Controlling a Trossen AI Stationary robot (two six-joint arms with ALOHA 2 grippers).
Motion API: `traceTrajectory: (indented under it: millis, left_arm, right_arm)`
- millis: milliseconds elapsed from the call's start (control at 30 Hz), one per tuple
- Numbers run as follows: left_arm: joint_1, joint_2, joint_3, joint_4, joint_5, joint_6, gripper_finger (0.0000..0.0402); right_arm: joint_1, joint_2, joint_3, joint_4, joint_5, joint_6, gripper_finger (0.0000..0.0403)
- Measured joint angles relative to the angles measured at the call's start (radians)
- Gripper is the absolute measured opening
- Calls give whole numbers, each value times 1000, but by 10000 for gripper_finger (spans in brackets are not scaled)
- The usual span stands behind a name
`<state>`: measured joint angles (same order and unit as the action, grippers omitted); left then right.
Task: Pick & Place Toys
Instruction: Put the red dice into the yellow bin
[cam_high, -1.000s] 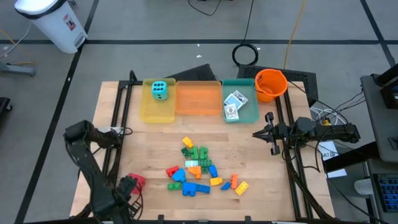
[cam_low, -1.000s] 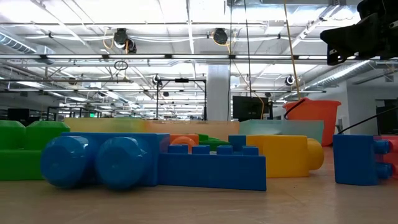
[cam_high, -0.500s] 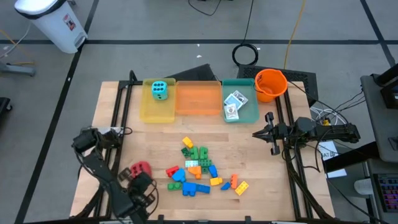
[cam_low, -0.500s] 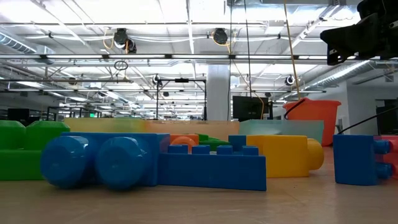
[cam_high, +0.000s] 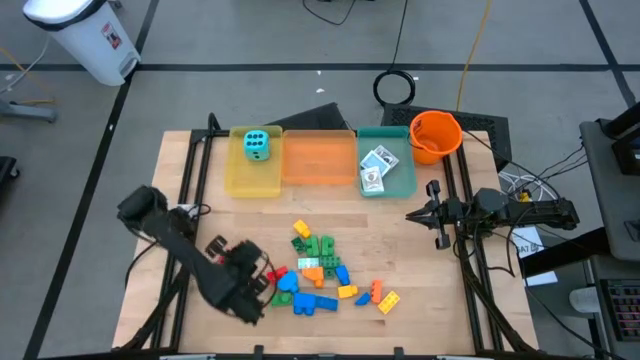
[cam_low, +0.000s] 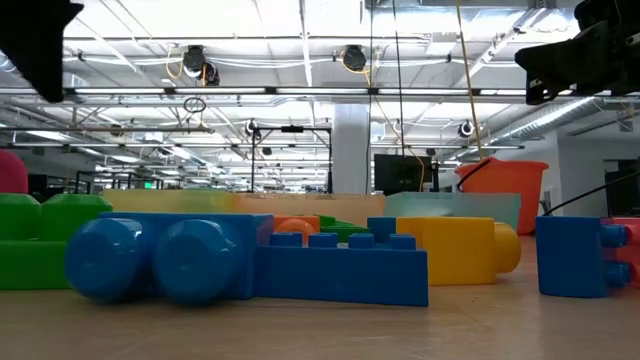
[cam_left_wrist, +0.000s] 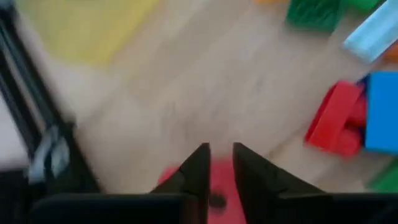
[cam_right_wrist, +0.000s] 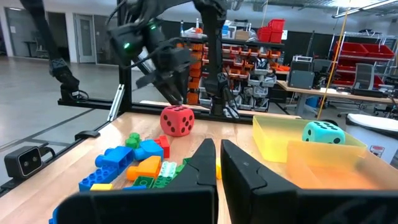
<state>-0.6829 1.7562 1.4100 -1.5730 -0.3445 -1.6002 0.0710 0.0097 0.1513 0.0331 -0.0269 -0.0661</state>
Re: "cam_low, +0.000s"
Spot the black metal frame rig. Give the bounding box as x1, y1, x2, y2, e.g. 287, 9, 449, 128
248, 124, 334, 195

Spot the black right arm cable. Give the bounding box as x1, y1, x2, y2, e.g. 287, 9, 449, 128
455, 158, 640, 217

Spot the yellow power cable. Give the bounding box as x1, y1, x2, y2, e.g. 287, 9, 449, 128
453, 0, 486, 162

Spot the translucent yellow bin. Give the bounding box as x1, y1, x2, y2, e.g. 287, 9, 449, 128
102, 188, 237, 217

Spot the dark green small brick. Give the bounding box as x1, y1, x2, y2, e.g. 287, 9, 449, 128
315, 214, 372, 245

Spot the large orange one-stud block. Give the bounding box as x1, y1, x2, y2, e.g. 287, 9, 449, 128
273, 214, 322, 236

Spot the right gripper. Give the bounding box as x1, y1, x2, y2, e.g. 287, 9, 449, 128
514, 14, 640, 105

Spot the black computer monitor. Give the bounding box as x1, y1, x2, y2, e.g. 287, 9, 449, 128
373, 152, 434, 196

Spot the blue eight-stud brick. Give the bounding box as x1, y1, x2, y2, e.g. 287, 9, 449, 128
254, 231, 430, 308

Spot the large green two-stud block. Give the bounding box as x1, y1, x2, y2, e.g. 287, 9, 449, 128
0, 193, 114, 291

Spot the orange plastic bucket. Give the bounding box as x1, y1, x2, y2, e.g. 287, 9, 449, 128
454, 156, 550, 237

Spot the dark background monitor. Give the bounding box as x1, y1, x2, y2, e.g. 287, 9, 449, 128
27, 173, 54, 200

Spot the black hanging cable loop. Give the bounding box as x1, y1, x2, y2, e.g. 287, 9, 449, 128
181, 95, 208, 115

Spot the red toy block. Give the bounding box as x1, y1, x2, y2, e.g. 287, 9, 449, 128
599, 216, 640, 289

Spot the small blue two-stud block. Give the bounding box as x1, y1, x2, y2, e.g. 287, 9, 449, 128
534, 215, 634, 300

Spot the large yellow one-stud block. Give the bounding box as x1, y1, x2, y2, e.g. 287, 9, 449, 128
396, 215, 523, 287

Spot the translucent teal bin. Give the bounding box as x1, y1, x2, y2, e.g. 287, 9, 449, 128
383, 192, 522, 232

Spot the long linear light bar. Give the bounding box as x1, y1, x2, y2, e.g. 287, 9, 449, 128
63, 85, 531, 97

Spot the large blue two-stud block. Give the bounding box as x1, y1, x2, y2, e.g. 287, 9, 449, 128
63, 211, 275, 308

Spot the dark cabinet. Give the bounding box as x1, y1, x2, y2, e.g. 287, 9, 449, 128
603, 158, 640, 217

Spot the white structural column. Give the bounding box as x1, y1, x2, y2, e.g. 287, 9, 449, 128
331, 102, 372, 196

